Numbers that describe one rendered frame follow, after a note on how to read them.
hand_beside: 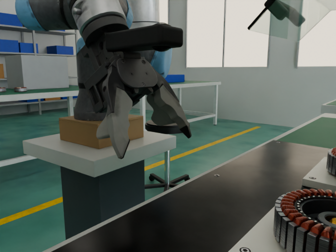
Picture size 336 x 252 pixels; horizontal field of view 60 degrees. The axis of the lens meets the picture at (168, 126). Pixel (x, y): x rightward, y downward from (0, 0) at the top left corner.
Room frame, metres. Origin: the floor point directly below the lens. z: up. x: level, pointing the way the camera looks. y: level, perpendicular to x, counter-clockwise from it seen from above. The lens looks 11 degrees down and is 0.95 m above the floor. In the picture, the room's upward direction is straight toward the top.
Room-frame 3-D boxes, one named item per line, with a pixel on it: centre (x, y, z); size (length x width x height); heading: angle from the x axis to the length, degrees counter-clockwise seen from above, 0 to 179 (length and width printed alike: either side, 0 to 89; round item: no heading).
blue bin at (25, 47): (6.27, 2.98, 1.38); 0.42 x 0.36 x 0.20; 48
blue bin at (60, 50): (6.89, 2.47, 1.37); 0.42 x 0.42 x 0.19; 51
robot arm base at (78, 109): (0.85, 0.20, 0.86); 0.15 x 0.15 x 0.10
